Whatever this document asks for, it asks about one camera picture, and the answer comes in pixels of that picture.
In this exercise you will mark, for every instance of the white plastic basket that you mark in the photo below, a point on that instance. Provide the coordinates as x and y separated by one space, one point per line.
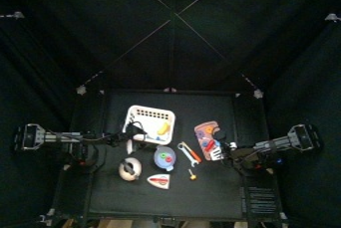
153 119

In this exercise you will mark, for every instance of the white tape roll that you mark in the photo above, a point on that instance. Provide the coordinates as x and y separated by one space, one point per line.
130 169

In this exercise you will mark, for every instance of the green toy nut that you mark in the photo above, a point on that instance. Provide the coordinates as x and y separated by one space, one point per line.
164 155

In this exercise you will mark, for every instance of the white toy spatula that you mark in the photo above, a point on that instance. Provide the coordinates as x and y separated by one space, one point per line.
217 154

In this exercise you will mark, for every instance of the orange toy bolt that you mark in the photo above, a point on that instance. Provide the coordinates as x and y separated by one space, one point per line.
209 128

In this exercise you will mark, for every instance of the orange toy screwdriver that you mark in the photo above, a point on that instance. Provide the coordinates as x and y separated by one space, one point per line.
192 152

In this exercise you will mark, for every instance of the yellow toy screw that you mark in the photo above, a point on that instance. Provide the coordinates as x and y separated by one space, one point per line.
192 175

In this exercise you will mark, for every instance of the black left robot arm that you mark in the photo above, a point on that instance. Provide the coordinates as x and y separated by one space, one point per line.
58 136

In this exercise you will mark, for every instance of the yellow toy banana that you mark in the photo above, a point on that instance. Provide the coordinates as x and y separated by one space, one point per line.
165 128

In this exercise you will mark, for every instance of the grey frame corner bracket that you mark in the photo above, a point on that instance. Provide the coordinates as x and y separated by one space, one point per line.
16 15
258 93
81 89
332 17

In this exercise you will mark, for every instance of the pink toy tool board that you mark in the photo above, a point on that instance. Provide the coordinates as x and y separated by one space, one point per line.
205 129

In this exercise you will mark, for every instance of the white toy wrench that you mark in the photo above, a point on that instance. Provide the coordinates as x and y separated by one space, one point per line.
188 155

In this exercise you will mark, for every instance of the red toy nut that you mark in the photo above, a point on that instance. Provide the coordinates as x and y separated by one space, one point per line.
169 160

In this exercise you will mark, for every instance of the white red toy iron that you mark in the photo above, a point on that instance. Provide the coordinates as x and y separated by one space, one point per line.
160 181

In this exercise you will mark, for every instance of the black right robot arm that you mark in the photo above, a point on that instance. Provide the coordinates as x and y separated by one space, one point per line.
277 143

